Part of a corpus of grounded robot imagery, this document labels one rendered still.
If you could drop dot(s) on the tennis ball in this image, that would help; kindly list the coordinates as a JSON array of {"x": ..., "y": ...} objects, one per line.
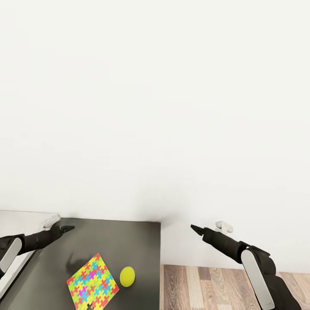
[{"x": 127, "y": 276}]

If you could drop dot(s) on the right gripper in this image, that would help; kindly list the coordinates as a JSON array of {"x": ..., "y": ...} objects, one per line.
[{"x": 217, "y": 239}]

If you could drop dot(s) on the desk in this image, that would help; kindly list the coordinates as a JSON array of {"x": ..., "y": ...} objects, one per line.
[{"x": 37, "y": 280}]

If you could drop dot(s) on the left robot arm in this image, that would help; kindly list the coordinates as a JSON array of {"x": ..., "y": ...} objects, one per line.
[{"x": 11, "y": 246}]

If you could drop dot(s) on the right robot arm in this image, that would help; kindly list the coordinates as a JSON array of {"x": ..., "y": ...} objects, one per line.
[{"x": 270, "y": 290}]

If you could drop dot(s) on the jigsaw puzzle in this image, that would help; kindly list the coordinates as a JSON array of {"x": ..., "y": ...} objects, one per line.
[{"x": 92, "y": 284}]

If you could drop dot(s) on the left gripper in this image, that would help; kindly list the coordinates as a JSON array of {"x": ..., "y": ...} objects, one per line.
[{"x": 45, "y": 238}]

